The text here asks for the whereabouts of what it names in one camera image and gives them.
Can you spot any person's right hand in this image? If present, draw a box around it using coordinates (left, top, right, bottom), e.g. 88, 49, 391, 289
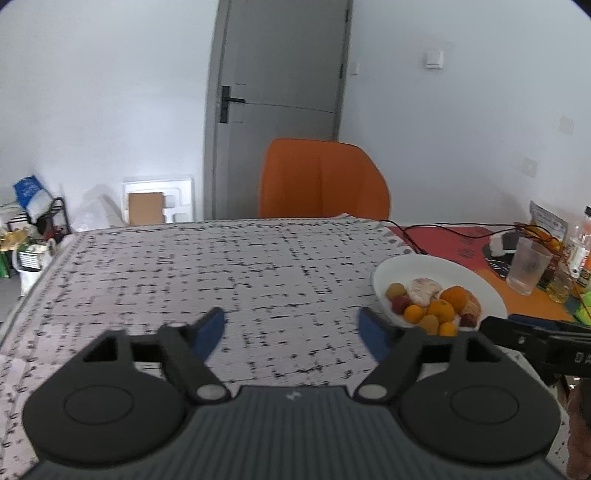
566, 383, 591, 478

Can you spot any white and black charger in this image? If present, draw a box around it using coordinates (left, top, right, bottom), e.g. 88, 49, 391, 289
489, 231, 525, 257

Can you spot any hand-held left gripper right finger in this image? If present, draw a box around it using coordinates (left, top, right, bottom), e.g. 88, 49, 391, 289
355, 307, 502, 404

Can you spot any brown cardboard piece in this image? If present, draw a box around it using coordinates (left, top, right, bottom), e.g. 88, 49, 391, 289
128, 191, 164, 226

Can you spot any yellow oil bottle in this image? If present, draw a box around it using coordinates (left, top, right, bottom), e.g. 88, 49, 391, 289
547, 263, 575, 304

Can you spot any blue bag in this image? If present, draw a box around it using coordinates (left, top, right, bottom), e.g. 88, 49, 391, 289
13, 175, 51, 222

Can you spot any yellow green plant bundle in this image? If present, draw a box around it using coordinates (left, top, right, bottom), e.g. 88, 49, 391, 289
0, 226, 33, 252

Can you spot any green packet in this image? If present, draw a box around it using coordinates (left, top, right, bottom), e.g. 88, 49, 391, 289
573, 288, 591, 326

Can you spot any pale peeled citrus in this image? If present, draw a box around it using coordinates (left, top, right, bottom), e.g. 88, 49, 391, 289
409, 278, 444, 306

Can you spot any white foam packaging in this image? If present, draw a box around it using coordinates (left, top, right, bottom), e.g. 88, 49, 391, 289
122, 174, 195, 226

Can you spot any red and orange mat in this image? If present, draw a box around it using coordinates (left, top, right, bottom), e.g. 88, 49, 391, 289
388, 225, 583, 319

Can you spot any orange chair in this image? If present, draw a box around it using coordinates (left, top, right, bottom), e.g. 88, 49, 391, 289
259, 138, 391, 221

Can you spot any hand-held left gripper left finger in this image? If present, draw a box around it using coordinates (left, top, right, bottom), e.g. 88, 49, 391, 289
83, 307, 234, 404

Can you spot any clear bottle with orange label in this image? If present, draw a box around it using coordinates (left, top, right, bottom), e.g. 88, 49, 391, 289
568, 206, 591, 287

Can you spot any black wire rack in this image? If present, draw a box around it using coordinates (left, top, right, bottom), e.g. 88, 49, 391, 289
34, 197, 72, 245

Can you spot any white striped bag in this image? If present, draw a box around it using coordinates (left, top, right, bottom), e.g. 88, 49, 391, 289
11, 242, 58, 296

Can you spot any black and white patterned tablecloth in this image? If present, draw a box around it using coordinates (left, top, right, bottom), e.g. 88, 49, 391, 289
0, 217, 573, 480

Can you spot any peeled orange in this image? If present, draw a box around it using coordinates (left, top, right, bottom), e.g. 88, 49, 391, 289
457, 290, 482, 319

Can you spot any frosted plastic cup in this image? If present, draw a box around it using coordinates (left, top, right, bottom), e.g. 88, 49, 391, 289
506, 236, 553, 296

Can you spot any black cable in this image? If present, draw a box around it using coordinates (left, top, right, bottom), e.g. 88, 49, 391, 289
388, 222, 518, 254

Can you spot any printed snack bag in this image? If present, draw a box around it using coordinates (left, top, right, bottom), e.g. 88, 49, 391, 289
529, 200, 570, 243

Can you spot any grey door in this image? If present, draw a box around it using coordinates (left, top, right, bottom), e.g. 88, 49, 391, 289
203, 0, 354, 221

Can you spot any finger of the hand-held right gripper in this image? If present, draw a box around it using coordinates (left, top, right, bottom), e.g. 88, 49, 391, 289
480, 316, 550, 360
508, 314, 591, 332

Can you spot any small orange with stem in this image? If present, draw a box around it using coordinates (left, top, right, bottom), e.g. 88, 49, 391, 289
426, 299, 457, 324

